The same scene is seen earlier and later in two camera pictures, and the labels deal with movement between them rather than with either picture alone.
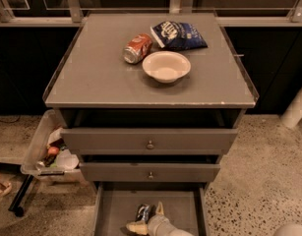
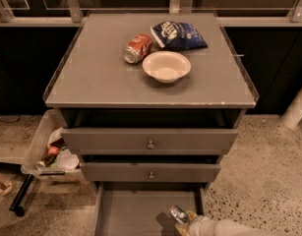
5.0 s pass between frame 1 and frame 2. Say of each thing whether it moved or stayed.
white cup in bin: stayed
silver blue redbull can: moved
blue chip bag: stayed
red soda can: stayed
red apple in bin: stayed
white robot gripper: moved
